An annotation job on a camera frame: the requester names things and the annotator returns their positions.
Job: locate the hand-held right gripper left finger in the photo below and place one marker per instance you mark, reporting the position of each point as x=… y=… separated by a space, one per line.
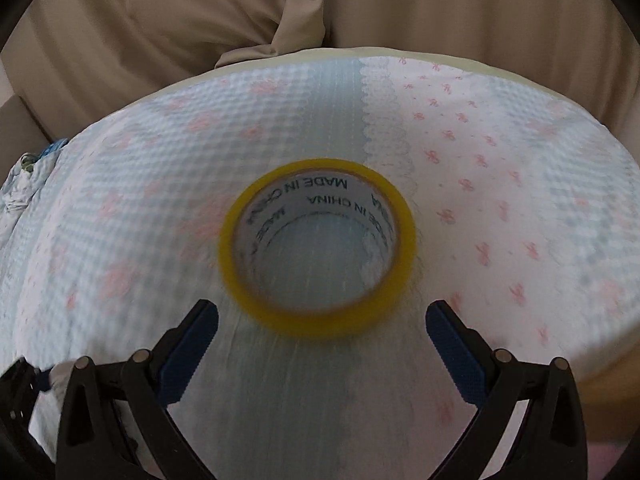
x=192 y=350

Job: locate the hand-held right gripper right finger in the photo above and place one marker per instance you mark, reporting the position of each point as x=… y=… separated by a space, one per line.
x=455 y=350

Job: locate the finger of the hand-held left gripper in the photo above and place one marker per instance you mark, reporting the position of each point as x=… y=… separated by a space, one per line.
x=25 y=375

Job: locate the yellow tape roll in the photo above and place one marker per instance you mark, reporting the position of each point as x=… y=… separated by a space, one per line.
x=300 y=322

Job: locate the light blue crumpled quilt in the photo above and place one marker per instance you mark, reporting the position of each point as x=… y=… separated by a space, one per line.
x=20 y=190

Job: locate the blue pink printed bedspread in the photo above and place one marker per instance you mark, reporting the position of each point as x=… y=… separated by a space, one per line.
x=150 y=160

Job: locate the small blue object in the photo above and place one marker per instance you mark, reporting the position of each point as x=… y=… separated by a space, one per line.
x=54 y=148

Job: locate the grey-brown padded headboard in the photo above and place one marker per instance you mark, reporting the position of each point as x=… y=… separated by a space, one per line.
x=20 y=120

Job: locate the beige curtain panel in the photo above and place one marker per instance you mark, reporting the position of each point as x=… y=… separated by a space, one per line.
x=150 y=25
x=475 y=5

